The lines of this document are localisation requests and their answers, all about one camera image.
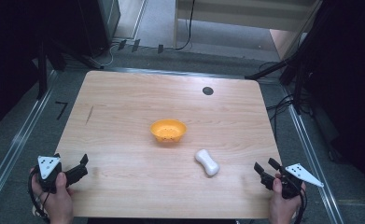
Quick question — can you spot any black floor cables bundle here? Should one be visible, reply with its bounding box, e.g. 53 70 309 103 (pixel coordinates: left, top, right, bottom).
265 61 297 134

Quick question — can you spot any black curtain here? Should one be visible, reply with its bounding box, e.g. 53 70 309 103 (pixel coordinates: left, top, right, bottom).
290 0 365 200
0 0 109 141

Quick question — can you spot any black upright stand post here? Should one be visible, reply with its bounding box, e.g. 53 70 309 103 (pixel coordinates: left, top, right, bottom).
36 36 49 101

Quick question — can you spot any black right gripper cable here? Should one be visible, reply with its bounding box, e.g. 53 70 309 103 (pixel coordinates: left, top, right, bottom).
293 185 309 224

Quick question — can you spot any person's left hand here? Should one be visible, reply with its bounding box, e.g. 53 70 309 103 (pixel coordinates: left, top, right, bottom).
29 167 76 224

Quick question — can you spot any orange perforated bowl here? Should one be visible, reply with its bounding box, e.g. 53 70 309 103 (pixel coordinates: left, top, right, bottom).
149 119 188 144

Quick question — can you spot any white floor cable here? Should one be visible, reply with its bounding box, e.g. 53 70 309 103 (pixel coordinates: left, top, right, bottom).
98 42 119 68

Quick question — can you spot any white soap bar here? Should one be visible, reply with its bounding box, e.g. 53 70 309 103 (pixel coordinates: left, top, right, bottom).
194 148 221 177

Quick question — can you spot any grey cabinet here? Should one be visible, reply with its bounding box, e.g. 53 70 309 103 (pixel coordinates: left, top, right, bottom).
96 0 122 40

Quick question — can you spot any black hanging cable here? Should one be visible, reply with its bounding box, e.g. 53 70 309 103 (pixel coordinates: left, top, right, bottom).
174 0 197 52

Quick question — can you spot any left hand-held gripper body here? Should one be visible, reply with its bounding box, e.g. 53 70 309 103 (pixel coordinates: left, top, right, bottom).
36 152 69 194

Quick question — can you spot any metal floor rail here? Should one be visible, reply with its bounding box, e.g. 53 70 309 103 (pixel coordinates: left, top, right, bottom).
0 70 59 217
281 85 346 224
102 66 247 80

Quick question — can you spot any black slanted stand leg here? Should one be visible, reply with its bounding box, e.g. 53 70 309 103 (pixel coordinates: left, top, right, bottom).
245 50 300 81
48 38 105 71

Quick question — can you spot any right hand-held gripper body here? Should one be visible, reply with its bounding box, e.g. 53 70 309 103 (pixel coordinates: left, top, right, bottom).
274 162 325 200

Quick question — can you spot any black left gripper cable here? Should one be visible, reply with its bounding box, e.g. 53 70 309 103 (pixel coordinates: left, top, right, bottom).
27 169 51 224

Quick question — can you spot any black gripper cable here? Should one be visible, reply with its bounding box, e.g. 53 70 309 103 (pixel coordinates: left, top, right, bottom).
27 169 51 224
293 185 309 224

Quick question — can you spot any person's right hand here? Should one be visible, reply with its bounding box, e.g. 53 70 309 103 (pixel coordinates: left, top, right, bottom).
268 173 307 224

